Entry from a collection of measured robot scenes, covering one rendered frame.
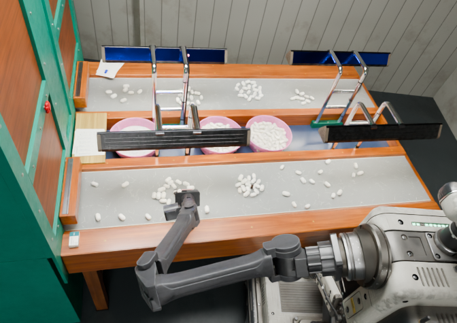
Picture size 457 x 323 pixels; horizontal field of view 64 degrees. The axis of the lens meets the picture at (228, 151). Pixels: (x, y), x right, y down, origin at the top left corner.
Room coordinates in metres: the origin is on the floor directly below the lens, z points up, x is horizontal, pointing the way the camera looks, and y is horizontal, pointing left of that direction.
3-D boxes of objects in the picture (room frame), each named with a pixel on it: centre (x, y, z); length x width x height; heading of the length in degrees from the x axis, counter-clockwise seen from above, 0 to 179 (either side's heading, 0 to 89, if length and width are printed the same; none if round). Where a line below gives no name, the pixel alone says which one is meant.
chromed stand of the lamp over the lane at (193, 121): (1.07, 0.24, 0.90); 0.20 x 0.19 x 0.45; 111
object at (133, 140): (0.99, 0.22, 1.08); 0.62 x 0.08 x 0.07; 111
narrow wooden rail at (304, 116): (1.56, -0.03, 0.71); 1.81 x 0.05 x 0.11; 111
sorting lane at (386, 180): (1.09, -0.21, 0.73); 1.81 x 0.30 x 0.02; 111
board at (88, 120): (1.12, 0.68, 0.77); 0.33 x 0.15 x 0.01; 21
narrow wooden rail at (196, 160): (1.26, -0.14, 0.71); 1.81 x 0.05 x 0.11; 111
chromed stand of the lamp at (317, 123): (1.79, -0.52, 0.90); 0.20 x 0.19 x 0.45; 111
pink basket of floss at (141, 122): (1.19, 0.48, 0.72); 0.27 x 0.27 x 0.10
